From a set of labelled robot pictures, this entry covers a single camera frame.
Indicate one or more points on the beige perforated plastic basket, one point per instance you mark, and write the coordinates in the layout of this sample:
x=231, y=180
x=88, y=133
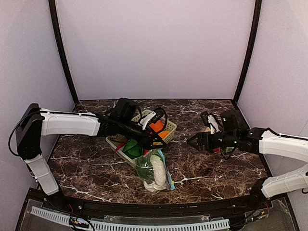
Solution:
x=137, y=133

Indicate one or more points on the left black frame post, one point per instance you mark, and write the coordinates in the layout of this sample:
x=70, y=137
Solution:
x=61, y=50

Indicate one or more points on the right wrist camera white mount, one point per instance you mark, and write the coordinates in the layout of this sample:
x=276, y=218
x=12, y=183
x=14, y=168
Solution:
x=211, y=122

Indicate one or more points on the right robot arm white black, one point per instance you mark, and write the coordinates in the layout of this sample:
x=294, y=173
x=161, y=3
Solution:
x=231, y=133

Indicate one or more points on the black frame post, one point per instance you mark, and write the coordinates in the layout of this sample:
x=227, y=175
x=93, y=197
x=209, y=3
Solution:
x=249, y=51
x=61, y=50

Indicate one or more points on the spare clear zip bag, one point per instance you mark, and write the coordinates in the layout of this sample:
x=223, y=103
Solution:
x=170, y=182

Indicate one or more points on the clear zip bag blue zipper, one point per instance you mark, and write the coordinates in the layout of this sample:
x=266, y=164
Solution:
x=227, y=150

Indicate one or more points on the black front rail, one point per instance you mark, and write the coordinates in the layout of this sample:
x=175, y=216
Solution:
x=228, y=208

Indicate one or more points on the green white bok choy toy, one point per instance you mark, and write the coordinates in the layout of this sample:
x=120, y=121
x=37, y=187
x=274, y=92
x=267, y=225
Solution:
x=132, y=149

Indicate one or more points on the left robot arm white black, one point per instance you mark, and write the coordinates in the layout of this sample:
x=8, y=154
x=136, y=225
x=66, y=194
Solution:
x=37, y=122

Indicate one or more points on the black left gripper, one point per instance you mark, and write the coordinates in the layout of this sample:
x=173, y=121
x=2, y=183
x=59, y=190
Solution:
x=149, y=139

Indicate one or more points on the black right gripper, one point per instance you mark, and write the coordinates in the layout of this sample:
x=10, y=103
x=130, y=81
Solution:
x=205, y=140

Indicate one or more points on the white slotted cable duct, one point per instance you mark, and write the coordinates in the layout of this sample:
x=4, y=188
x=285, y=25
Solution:
x=117, y=223

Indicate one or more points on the right black frame post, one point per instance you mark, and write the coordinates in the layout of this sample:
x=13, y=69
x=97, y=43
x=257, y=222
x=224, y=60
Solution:
x=249, y=51

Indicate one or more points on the dark green toy vegetable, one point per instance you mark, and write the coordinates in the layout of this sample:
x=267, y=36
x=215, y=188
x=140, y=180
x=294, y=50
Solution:
x=144, y=168

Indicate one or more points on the orange toy fruit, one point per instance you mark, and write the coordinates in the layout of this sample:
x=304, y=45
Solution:
x=157, y=127

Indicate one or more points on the yellow orange mango toy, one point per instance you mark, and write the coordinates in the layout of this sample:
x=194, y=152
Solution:
x=162, y=134

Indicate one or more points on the red chili pepper toy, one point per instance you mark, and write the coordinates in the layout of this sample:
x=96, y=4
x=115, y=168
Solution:
x=121, y=145

